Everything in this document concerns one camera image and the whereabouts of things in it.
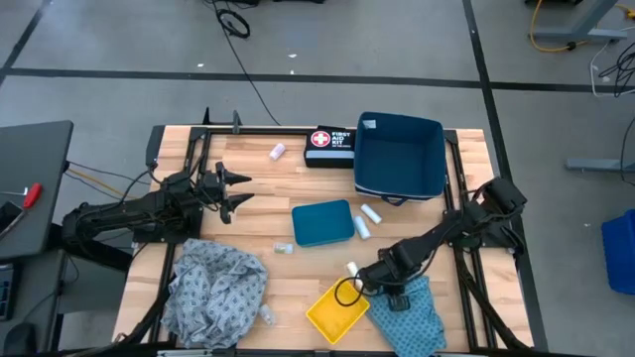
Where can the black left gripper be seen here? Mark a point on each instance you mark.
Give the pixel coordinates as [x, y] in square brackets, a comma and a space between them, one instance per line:
[218, 191]

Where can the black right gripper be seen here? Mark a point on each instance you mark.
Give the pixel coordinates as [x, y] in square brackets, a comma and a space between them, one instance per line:
[378, 275]

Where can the yellow slotted plastic basket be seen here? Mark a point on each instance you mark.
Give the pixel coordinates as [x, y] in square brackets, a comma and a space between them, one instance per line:
[333, 317]

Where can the blue patterned hospital gown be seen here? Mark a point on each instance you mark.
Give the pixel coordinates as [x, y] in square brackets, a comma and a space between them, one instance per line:
[412, 327]

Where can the grey patterned hospital gown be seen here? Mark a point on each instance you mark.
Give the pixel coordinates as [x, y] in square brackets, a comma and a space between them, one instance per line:
[213, 292]

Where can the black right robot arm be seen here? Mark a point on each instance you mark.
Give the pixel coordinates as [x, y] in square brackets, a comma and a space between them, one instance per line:
[436, 233]

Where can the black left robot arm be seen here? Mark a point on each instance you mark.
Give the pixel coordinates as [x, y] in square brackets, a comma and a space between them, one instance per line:
[124, 213]

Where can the navy fabric storage bin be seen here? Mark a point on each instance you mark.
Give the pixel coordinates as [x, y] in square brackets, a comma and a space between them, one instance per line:
[399, 158]

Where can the teal plastic tray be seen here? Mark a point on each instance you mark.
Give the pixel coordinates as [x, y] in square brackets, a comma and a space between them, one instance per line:
[322, 223]

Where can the black first aid kit pouch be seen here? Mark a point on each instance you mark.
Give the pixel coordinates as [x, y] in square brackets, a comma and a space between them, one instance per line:
[328, 149]

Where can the grey side table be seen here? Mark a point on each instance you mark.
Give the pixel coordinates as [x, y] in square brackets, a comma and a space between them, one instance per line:
[35, 158]

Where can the silver hex key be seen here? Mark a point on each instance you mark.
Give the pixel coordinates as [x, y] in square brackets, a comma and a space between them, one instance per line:
[15, 192]

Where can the black smartphone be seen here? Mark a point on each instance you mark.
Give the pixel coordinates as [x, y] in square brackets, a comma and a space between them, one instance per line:
[9, 215]

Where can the blue plastic crate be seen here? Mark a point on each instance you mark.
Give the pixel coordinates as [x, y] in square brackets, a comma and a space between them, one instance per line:
[620, 253]

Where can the grey desk foot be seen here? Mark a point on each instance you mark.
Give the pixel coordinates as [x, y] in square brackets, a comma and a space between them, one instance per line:
[600, 165]

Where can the black computer mouse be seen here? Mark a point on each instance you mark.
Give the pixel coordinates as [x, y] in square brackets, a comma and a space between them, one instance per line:
[20, 339]

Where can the grey desk leg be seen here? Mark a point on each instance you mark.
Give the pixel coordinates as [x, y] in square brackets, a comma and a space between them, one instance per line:
[580, 32]

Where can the black metal table frame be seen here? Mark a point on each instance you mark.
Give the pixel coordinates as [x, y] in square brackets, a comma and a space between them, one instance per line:
[258, 131]

